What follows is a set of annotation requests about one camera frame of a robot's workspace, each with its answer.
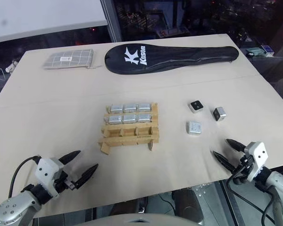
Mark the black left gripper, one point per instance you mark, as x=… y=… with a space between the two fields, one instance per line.
x=66 y=181

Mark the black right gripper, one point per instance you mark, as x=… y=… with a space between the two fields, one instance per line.
x=244 y=166

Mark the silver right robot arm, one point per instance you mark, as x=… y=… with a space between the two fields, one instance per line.
x=278 y=183

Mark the cardboard tray of silver packets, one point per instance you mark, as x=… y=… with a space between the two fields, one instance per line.
x=132 y=139

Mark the blue small box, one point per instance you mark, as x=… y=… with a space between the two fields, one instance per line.
x=267 y=49

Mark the dark rounded shape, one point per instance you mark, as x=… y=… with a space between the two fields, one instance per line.
x=186 y=207
x=125 y=212

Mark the black Kason racket bag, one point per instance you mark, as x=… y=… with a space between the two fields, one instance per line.
x=179 y=58

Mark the grey checked fabric pouch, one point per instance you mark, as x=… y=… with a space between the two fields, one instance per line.
x=68 y=58

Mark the small white device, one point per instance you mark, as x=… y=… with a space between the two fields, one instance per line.
x=10 y=66

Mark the grey window pillar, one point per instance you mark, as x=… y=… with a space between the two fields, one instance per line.
x=112 y=18

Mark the white board panel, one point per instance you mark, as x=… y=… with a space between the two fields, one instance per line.
x=49 y=14

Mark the bolted metal table frame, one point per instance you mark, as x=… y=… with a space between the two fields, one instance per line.
x=207 y=202

